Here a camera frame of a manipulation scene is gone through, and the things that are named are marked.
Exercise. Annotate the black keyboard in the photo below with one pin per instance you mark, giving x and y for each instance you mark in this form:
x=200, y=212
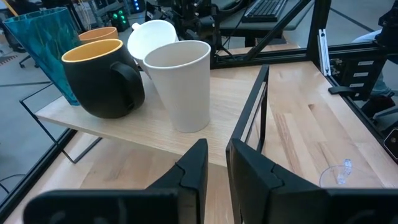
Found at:
x=264, y=9

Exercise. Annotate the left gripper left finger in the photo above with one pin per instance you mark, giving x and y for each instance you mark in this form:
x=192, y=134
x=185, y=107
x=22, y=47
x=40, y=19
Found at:
x=192, y=186

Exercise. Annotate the white mug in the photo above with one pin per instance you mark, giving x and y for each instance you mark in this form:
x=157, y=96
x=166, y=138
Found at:
x=149, y=37

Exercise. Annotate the cream tapered cup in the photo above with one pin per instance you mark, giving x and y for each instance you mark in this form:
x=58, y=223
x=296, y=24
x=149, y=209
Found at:
x=183, y=87

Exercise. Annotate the black mug with yellow inside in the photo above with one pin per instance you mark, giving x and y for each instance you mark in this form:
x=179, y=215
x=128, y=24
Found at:
x=99, y=84

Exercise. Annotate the black office chair base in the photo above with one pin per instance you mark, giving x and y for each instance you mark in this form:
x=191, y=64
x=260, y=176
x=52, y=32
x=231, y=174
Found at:
x=29, y=59

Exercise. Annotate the white plastic strip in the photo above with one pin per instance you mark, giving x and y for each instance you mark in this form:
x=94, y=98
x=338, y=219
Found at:
x=324, y=53

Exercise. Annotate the grey desk with keyboard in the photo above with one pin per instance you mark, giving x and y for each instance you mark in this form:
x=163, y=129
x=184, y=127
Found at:
x=230, y=25

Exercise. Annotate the person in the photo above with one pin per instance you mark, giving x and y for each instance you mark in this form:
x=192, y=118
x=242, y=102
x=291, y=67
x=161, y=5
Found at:
x=381, y=84

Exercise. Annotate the black computer with blue lights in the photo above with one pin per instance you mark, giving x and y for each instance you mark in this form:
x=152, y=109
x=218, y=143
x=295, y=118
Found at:
x=136, y=6

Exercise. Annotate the black computer with green lights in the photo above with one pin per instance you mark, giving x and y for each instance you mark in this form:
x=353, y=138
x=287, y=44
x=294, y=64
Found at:
x=119, y=18

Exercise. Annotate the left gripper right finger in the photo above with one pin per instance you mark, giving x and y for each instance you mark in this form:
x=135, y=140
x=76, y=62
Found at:
x=264, y=193

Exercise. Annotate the teal plastic tumbler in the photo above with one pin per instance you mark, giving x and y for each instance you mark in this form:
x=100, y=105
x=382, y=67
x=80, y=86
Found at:
x=40, y=46

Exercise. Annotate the orange cup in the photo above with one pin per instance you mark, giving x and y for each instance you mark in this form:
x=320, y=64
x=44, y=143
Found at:
x=99, y=34

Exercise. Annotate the clear plastic measuring cup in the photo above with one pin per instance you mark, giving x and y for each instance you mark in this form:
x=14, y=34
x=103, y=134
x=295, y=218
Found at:
x=351, y=177

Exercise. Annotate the black table-level camera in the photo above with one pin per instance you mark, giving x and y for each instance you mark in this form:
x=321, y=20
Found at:
x=392, y=146

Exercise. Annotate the wooden shelf with black frame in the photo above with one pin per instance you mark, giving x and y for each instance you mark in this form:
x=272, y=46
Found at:
x=224, y=102

